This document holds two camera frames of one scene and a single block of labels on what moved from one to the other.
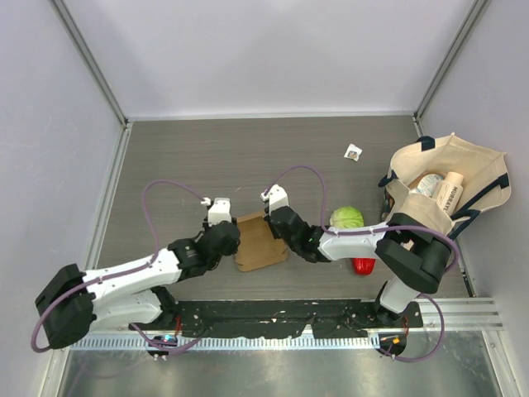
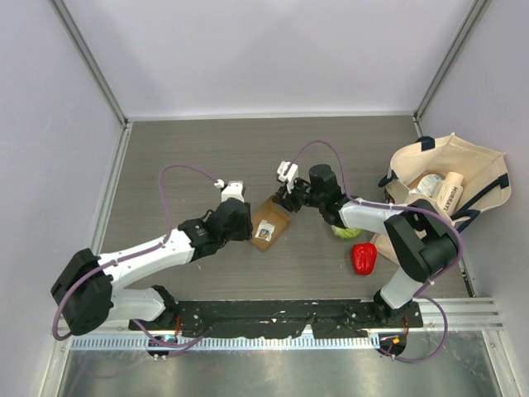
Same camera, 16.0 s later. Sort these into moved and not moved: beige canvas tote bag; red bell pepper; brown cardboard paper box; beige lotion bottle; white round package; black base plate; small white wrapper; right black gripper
Moved: right black gripper; brown cardboard paper box; small white wrapper
Not moved: beige lotion bottle; red bell pepper; black base plate; beige canvas tote bag; white round package
